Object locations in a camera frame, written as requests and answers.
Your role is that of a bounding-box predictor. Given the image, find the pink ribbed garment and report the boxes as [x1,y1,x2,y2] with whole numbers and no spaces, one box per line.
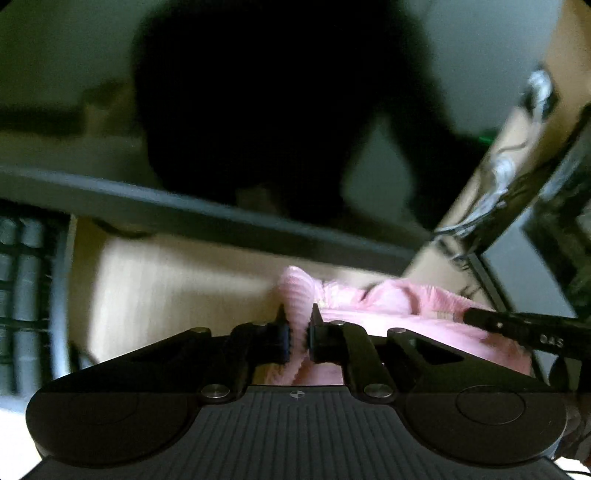
[260,266,531,386]

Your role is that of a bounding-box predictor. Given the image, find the computer tower case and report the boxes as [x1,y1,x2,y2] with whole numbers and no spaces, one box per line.
[468,105,590,322]

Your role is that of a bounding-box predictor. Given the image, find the black computer monitor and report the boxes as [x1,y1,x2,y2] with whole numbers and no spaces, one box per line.
[1,1,485,273]

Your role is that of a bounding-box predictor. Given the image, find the black power strip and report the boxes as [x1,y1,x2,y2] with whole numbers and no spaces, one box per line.
[520,66,559,122]

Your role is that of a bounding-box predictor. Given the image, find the black keyboard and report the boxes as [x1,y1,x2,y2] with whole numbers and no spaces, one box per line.
[1,200,72,412]

